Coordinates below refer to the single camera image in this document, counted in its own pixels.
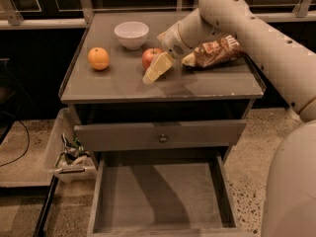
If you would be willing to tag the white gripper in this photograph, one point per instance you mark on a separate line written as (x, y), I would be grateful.
(173, 40)

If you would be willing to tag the red apple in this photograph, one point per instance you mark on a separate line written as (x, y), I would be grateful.
(148, 56)

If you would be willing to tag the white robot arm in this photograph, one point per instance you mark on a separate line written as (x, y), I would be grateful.
(290, 203)

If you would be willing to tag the grey drawer cabinet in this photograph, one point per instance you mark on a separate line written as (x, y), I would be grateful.
(117, 94)

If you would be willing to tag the brass drawer knob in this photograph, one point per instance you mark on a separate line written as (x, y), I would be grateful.
(163, 138)

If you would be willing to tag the grey top drawer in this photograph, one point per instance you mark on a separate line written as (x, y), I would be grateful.
(145, 136)

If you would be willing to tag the grey open middle drawer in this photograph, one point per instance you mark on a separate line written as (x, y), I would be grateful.
(156, 195)

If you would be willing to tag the white ceramic bowl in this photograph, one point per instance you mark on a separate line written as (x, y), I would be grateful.
(132, 35)

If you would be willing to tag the orange fruit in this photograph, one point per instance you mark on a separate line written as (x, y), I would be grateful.
(98, 58)

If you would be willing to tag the brown chip bag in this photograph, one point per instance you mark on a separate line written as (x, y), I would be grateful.
(214, 52)

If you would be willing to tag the clear plastic bin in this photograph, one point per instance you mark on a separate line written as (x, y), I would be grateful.
(65, 158)

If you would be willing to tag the metal railing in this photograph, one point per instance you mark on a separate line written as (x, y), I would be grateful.
(19, 12)

